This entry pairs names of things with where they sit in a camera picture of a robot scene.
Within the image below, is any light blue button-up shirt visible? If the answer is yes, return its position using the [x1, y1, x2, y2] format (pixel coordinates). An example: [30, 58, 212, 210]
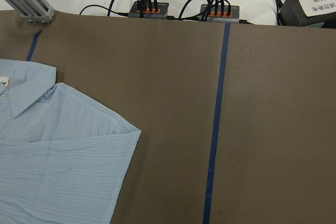
[1, 59, 141, 223]

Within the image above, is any grey usb hub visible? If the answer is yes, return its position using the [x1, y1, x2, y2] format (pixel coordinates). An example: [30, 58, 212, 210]
[128, 2, 169, 19]
[206, 5, 239, 23]

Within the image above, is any grey USB hub right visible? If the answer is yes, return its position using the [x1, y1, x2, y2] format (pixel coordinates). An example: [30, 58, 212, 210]
[206, 5, 239, 23]

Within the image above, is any grey USB hub left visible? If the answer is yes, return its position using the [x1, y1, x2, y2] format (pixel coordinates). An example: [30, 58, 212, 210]
[128, 2, 169, 19]

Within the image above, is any black box with label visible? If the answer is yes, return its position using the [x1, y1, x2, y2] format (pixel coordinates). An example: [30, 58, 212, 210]
[280, 0, 335, 29]

